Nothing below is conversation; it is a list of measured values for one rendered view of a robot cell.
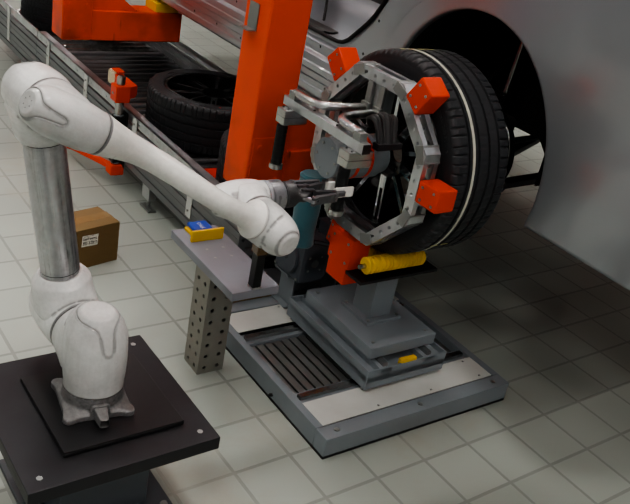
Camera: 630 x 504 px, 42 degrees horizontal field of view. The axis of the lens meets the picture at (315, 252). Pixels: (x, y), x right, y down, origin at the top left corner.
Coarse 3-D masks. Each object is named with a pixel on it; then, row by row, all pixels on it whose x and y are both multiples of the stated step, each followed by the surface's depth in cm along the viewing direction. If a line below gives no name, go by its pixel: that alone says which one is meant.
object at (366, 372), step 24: (288, 312) 313; (312, 312) 308; (312, 336) 301; (336, 336) 296; (336, 360) 291; (360, 360) 286; (384, 360) 282; (408, 360) 286; (432, 360) 294; (360, 384) 281; (384, 384) 285
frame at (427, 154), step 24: (360, 72) 257; (384, 72) 250; (336, 96) 271; (336, 120) 279; (408, 120) 242; (312, 144) 283; (432, 144) 241; (432, 168) 242; (408, 192) 246; (408, 216) 247; (360, 240) 267; (384, 240) 264
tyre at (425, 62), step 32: (384, 64) 260; (416, 64) 248; (448, 64) 252; (480, 96) 249; (448, 128) 241; (480, 128) 245; (448, 160) 242; (480, 160) 246; (480, 192) 250; (448, 224) 252; (480, 224) 262
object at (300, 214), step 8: (304, 176) 267; (312, 176) 267; (320, 176) 269; (296, 208) 273; (304, 208) 271; (312, 208) 271; (320, 208) 275; (296, 216) 274; (304, 216) 272; (312, 216) 273; (296, 224) 275; (304, 224) 274; (312, 224) 274; (304, 232) 275; (312, 232) 276; (304, 240) 276; (312, 240) 279; (320, 240) 284; (304, 248) 278
